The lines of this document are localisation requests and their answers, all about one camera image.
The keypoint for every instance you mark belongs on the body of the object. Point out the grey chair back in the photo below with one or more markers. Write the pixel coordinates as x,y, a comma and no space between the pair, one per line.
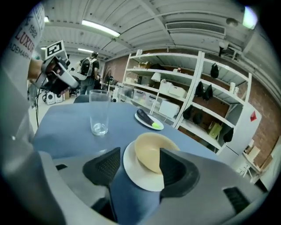
81,99

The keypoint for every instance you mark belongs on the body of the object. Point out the white plate dish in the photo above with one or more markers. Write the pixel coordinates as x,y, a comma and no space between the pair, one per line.
134,169
143,122

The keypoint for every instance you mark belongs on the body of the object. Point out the clear drinking glass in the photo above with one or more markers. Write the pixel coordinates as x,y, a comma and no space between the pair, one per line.
99,114

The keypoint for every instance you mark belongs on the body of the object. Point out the long ceiling light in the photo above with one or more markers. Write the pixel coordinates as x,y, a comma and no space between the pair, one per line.
99,27

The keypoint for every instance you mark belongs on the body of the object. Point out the ceiling air vent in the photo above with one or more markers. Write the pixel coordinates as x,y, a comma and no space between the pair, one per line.
195,28

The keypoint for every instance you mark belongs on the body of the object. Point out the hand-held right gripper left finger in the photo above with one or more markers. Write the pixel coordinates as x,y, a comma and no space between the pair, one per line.
103,168

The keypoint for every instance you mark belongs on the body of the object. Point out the green box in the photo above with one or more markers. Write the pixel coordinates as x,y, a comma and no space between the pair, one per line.
214,130

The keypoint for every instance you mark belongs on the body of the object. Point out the beige bowl dish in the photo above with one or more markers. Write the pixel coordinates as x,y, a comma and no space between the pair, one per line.
149,151

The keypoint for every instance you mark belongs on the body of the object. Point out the black hanging bag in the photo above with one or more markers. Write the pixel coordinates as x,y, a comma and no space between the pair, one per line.
208,93
199,89
214,70
197,118
228,135
188,112

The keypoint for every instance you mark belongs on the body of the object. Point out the person's left forearm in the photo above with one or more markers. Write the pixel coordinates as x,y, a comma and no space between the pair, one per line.
35,70

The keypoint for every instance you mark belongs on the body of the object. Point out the purple eggplant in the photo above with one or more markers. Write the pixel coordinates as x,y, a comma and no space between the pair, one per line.
146,118

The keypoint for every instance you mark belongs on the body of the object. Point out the white speaker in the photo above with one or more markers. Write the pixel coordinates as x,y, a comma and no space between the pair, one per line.
58,98
50,97

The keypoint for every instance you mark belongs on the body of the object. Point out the person's white printed shirt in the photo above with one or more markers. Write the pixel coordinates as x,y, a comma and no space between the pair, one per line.
20,66

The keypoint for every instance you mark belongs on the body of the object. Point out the white cabinet with red mark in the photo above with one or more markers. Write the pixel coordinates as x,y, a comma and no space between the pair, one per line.
239,136

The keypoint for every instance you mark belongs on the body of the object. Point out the white shelf unit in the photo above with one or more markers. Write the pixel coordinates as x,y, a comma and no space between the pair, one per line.
197,99

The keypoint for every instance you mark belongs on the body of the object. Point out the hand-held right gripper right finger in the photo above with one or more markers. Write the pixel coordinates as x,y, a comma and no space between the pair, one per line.
179,175

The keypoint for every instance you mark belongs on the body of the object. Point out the white storage box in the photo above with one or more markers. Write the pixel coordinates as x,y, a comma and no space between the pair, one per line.
168,107
173,89

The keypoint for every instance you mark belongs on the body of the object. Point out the blue tablecloth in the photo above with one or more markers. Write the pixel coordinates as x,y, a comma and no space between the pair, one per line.
72,129

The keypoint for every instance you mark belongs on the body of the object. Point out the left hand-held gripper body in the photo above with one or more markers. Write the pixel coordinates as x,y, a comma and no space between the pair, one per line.
57,72

